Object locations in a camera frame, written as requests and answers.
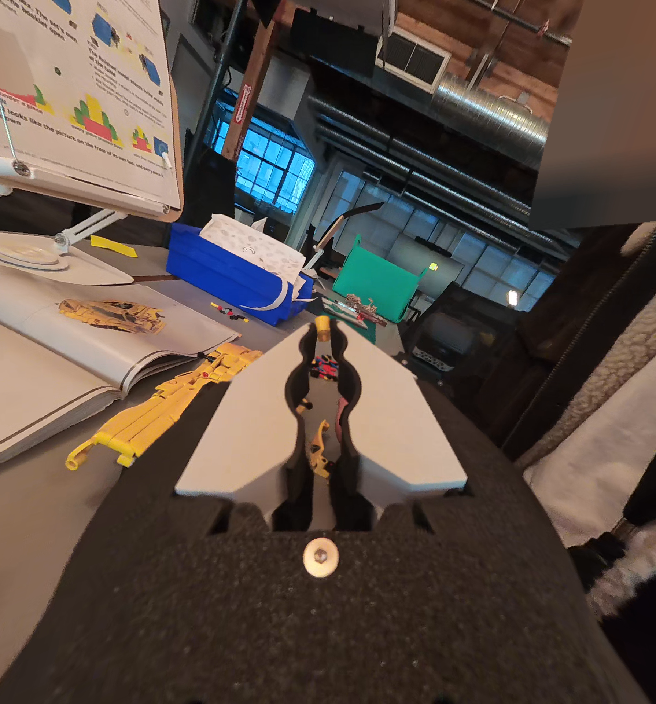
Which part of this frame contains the gridded window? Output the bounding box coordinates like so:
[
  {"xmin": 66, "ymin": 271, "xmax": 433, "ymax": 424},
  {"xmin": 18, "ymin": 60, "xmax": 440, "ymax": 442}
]
[{"xmin": 213, "ymin": 115, "xmax": 315, "ymax": 215}]

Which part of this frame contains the black monitor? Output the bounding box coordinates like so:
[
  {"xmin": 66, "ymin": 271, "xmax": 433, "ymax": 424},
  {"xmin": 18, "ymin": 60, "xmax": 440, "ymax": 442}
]
[{"xmin": 182, "ymin": 146, "xmax": 235, "ymax": 226}]

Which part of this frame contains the white patterned paper bag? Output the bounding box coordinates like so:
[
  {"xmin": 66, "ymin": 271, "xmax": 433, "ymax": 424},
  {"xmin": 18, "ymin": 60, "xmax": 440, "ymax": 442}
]
[{"xmin": 199, "ymin": 213, "xmax": 315, "ymax": 311}]

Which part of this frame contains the grey desk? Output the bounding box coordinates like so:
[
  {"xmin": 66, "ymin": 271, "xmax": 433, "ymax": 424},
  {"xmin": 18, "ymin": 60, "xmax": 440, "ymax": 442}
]
[{"xmin": 0, "ymin": 242, "xmax": 417, "ymax": 677}]

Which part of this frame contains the black hanging panel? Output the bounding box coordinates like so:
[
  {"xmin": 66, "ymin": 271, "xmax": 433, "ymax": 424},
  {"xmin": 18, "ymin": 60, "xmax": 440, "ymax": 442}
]
[{"xmin": 290, "ymin": 8, "xmax": 378, "ymax": 78}]

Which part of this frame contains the yellow tape strip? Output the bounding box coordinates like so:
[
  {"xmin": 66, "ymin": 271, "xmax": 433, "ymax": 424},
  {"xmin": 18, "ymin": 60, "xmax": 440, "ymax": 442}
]
[{"xmin": 90, "ymin": 235, "xmax": 139, "ymax": 258}]

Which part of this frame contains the yellow curved panel piece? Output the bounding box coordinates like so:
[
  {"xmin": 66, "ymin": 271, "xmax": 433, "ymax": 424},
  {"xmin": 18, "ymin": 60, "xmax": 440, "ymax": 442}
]
[{"xmin": 307, "ymin": 419, "xmax": 335, "ymax": 480}]

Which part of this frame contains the printed instruction sheet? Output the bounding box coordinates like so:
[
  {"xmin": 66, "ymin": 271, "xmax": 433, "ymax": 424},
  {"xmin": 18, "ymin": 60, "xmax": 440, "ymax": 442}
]
[{"xmin": 0, "ymin": 0, "xmax": 180, "ymax": 212}]

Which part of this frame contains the dark fleece-lined jacket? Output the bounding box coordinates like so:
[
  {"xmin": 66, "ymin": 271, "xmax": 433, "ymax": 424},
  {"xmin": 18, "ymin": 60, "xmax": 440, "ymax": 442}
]
[{"xmin": 498, "ymin": 220, "xmax": 656, "ymax": 474}]

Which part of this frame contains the flat printed box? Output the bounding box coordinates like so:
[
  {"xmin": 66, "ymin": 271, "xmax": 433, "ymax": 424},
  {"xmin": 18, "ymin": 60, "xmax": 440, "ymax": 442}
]
[{"xmin": 320, "ymin": 294, "xmax": 389, "ymax": 330}]

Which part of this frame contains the white air vent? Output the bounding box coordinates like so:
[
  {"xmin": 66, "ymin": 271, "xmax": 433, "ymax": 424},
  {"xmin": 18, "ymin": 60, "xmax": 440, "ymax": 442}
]
[{"xmin": 376, "ymin": 25, "xmax": 452, "ymax": 94}]

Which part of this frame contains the wooden post with red label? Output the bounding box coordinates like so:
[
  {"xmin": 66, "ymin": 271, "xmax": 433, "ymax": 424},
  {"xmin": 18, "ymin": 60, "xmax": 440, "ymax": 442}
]
[{"xmin": 221, "ymin": 0, "xmax": 296, "ymax": 161}]

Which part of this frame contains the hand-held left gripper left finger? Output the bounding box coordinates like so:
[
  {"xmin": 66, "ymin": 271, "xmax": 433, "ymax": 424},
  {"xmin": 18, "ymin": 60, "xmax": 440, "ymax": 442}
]
[{"xmin": 174, "ymin": 323, "xmax": 314, "ymax": 524}]

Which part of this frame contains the instruction booklet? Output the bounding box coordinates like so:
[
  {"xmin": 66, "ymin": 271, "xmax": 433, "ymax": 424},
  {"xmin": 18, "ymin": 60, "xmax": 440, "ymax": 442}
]
[{"xmin": 0, "ymin": 258, "xmax": 243, "ymax": 476}]

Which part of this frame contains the yellow toy brick car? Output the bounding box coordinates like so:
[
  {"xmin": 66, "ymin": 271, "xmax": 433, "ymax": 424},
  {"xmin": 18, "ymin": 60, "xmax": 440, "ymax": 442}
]
[{"xmin": 64, "ymin": 342, "xmax": 264, "ymax": 471}]

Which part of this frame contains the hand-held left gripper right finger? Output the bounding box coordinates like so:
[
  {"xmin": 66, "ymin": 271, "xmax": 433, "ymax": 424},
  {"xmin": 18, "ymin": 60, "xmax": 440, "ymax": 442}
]
[{"xmin": 333, "ymin": 320, "xmax": 469, "ymax": 524}]

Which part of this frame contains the white ceiling-mounted unit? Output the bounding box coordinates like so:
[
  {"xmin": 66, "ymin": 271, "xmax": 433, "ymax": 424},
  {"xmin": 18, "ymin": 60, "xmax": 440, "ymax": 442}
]
[{"xmin": 301, "ymin": 0, "xmax": 397, "ymax": 36}]

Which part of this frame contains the black metal pole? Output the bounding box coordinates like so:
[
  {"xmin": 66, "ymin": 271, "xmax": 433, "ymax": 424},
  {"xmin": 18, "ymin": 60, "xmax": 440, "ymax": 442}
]
[{"xmin": 182, "ymin": 0, "xmax": 249, "ymax": 166}]

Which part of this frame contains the silver ventilation duct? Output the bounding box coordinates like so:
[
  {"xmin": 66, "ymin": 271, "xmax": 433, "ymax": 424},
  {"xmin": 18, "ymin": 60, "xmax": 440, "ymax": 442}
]
[{"xmin": 432, "ymin": 71, "xmax": 551, "ymax": 166}]

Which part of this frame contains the blue plastic bin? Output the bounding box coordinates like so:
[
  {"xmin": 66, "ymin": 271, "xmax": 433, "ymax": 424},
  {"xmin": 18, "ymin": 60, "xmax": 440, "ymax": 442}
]
[{"xmin": 166, "ymin": 221, "xmax": 316, "ymax": 326}]

